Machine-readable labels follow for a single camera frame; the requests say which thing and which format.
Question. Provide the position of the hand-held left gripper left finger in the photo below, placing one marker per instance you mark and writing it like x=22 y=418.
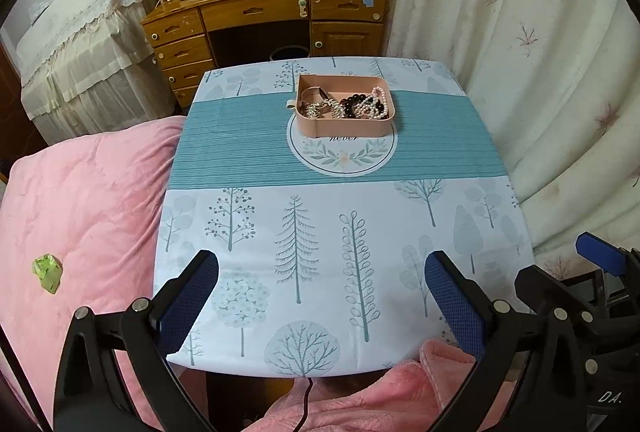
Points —
x=190 y=302

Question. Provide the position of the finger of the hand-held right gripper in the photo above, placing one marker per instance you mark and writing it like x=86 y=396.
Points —
x=537 y=284
x=600 y=254

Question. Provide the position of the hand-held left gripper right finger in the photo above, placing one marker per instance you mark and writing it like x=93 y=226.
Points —
x=455 y=307

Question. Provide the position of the pink jewelry box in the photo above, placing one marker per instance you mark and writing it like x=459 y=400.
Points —
x=340 y=127

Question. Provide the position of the pink fleece robe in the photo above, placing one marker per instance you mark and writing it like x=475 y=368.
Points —
x=375 y=397

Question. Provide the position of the green crumpled wrapper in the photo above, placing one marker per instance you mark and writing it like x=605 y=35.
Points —
x=47 y=273

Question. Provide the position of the pink blanket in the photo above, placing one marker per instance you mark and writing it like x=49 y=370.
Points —
x=75 y=212

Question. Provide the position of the tree print tablecloth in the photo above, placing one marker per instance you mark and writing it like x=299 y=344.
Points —
x=320 y=192

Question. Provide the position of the white floral curtain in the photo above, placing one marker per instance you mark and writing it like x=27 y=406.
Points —
x=525 y=62

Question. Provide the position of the dark waste bin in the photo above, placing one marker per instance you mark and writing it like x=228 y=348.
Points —
x=290 y=53

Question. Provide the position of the white lace furniture cover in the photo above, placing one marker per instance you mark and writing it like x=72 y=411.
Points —
x=75 y=52

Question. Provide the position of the wooden desk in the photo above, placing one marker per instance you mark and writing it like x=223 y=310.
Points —
x=250 y=12

